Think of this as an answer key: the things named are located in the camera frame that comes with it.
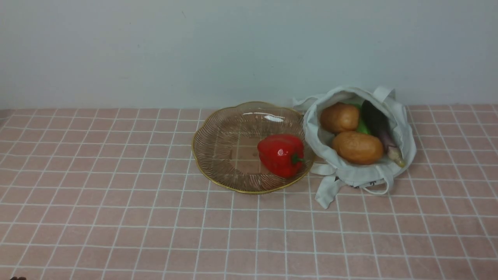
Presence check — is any brown potato back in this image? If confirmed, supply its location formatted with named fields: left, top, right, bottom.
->
left=319, top=102, right=360, bottom=134

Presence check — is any pink checkered tablecloth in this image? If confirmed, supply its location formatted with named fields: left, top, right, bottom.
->
left=0, top=105, right=498, bottom=280

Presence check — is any brown potato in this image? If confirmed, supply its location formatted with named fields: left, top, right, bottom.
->
left=319, top=102, right=360, bottom=134
left=331, top=131, right=384, bottom=165

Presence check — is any green pepper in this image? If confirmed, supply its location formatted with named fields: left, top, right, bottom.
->
left=350, top=103, right=371, bottom=135

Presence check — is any dark purple eggplant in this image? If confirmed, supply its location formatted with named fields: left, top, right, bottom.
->
left=361, top=100, right=405, bottom=167

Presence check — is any gold rimmed glass bowl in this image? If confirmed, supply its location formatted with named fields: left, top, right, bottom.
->
left=191, top=101, right=315, bottom=195

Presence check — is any red bell pepper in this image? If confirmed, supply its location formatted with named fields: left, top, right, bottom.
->
left=257, top=134, right=304, bottom=179

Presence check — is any white cloth bag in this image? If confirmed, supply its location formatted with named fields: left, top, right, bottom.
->
left=292, top=86, right=417, bottom=208

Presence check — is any brown potato front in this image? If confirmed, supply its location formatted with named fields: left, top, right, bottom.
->
left=331, top=131, right=384, bottom=165

